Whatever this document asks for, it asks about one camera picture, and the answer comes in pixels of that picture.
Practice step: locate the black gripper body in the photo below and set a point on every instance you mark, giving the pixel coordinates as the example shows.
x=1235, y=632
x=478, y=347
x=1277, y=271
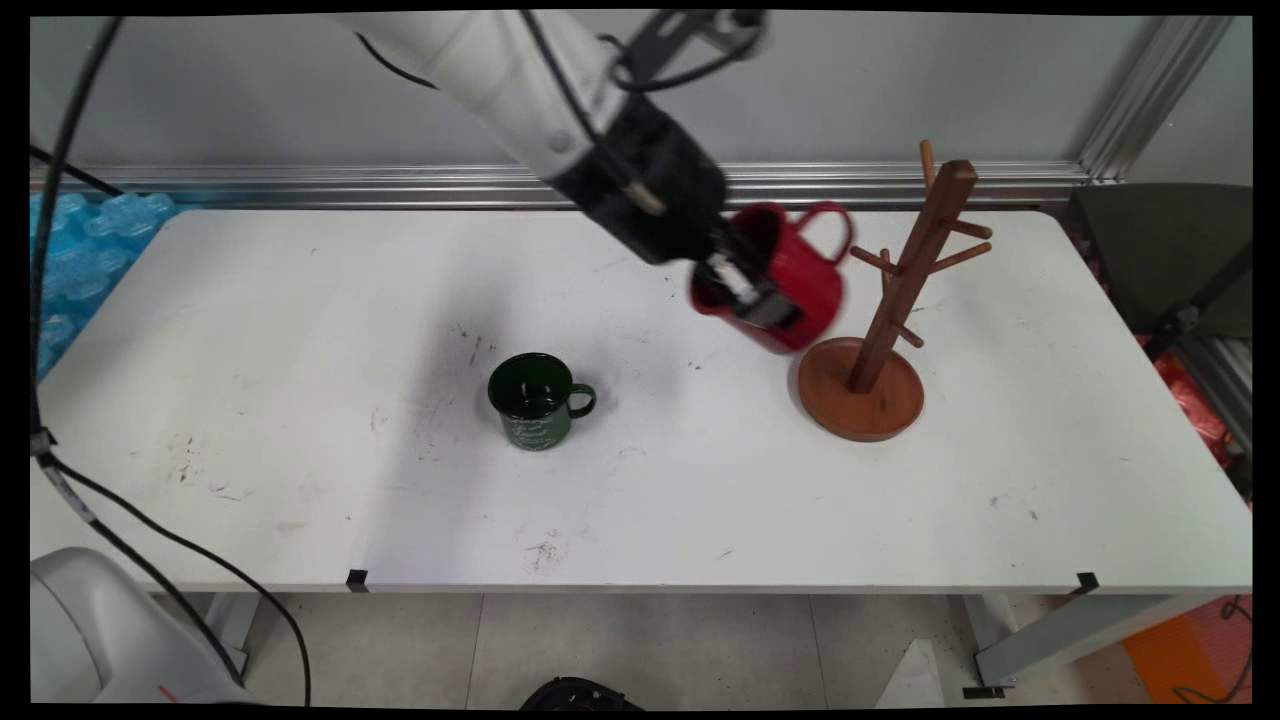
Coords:
x=650, y=185

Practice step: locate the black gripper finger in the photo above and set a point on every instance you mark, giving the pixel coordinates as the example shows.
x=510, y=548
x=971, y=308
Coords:
x=735, y=270
x=770, y=312

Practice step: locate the red enamel mug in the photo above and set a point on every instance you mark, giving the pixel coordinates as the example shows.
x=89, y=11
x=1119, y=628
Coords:
x=800, y=275

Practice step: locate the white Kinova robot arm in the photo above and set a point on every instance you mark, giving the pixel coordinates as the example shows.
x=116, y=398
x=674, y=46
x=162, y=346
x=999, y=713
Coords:
x=480, y=70

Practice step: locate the brown wooden mug tree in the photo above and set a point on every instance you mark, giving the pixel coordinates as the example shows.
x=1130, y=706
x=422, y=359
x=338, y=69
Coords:
x=865, y=395

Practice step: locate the dark green enamel mug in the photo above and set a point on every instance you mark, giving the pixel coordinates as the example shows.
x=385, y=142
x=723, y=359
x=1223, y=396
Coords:
x=535, y=402

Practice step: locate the dark grey chair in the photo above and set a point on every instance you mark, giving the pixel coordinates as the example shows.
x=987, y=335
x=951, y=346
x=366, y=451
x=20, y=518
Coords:
x=1160, y=250

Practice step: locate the black tape piece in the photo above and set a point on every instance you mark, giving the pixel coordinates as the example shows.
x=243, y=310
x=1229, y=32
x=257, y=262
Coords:
x=1087, y=583
x=356, y=579

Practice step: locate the black round floor object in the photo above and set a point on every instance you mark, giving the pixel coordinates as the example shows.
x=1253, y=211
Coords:
x=580, y=695

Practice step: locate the red plastic bag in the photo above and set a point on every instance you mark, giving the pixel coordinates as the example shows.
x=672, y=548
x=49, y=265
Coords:
x=1195, y=405

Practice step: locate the grey metal table leg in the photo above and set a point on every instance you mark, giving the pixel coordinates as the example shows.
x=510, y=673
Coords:
x=232, y=630
x=1070, y=630

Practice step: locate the orange floor mat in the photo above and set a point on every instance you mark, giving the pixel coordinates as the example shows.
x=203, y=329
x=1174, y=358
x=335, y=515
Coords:
x=1190, y=655

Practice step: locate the blue bubble wrap sheet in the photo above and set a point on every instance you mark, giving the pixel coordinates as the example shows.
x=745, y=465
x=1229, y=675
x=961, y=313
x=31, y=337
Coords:
x=75, y=260

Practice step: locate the horizontal aluminium frame rail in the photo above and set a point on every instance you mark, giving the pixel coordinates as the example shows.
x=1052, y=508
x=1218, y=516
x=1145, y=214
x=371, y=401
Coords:
x=880, y=185

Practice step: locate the slanted aluminium frame post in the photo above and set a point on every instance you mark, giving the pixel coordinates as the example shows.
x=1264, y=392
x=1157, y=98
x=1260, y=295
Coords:
x=1150, y=95

